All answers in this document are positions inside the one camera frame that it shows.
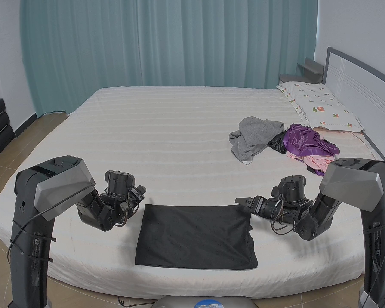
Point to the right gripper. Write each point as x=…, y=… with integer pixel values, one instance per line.
x=264, y=207

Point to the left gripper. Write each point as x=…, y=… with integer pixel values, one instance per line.
x=134, y=200

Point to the black T-shirt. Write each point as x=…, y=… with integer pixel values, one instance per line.
x=195, y=236

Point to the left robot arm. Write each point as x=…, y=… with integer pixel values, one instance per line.
x=29, y=220

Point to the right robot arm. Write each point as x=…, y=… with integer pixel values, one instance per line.
x=356, y=184

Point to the bed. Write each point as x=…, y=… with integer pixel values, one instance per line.
x=179, y=140

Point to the shiny black garment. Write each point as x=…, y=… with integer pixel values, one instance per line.
x=277, y=144

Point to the grey garment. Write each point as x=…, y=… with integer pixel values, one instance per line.
x=250, y=136

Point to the pink garment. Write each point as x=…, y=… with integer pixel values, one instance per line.
x=317, y=162

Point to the purple satin garment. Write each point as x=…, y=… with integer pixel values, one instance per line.
x=304, y=141

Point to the pale pink pillow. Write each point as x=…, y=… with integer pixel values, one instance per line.
x=340, y=129

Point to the white printed pillow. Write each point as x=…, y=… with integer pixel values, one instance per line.
x=320, y=104

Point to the grey bedside table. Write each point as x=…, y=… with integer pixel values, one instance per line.
x=304, y=72

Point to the blue-green curtain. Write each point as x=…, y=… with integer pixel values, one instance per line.
x=227, y=34
x=80, y=43

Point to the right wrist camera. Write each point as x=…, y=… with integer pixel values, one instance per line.
x=276, y=192

